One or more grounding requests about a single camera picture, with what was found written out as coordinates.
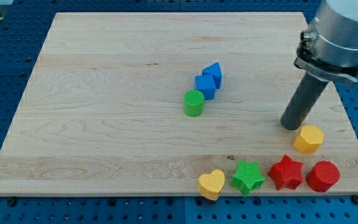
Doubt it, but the yellow hexagon block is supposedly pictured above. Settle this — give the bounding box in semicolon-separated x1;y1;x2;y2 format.
293;125;324;154

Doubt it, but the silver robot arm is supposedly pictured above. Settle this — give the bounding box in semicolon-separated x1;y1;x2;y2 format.
294;0;358;87

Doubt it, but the green cylinder block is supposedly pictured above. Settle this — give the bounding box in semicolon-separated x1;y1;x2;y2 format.
183;90;204;117

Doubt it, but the blue cube block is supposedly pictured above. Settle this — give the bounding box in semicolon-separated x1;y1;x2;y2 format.
194;75;216;100

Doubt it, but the blue triangle block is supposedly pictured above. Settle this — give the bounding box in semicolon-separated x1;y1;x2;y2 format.
202;62;223;89

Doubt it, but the wooden board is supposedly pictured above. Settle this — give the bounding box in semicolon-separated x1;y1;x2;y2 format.
0;12;358;197

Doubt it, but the yellow heart block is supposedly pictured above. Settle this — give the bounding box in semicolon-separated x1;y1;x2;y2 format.
198;169;226;201

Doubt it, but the green star block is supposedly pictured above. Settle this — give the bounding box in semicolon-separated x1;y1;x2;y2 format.
229;161;265;197

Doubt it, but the red star block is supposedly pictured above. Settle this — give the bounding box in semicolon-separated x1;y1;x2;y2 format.
268;154;303;190

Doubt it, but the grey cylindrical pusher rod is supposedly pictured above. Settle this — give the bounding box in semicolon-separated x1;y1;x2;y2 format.
280;73;329;131

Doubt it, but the red cylinder block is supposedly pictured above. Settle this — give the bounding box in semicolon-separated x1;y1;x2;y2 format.
306;161;341;192

